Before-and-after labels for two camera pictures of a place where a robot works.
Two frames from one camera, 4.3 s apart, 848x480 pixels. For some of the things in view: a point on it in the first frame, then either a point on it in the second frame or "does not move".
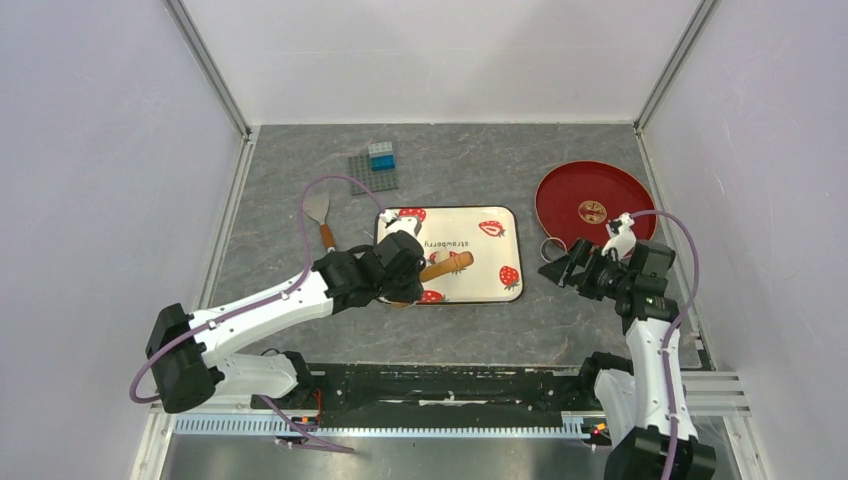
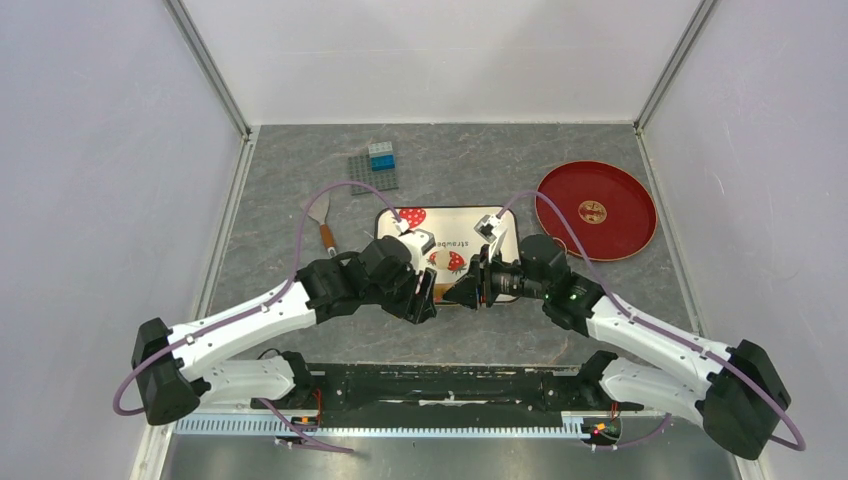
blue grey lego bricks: [381, 156] does not move
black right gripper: [585, 255] to [465, 291]
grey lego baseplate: [360, 169] does not move
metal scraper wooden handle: [316, 206] does not move
